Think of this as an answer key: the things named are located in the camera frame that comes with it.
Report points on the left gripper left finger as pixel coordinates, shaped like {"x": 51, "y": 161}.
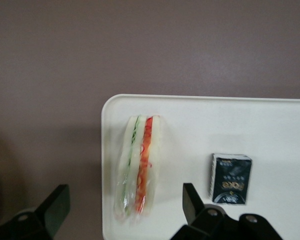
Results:
{"x": 52, "y": 212}

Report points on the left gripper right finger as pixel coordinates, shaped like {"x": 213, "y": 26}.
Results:
{"x": 195, "y": 207}

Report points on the triangle sandwich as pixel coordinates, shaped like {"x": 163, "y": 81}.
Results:
{"x": 142, "y": 162}

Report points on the cream plastic tray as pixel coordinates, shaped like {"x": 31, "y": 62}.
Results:
{"x": 215, "y": 125}

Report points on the small black printed box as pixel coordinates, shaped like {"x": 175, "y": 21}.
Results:
{"x": 230, "y": 180}

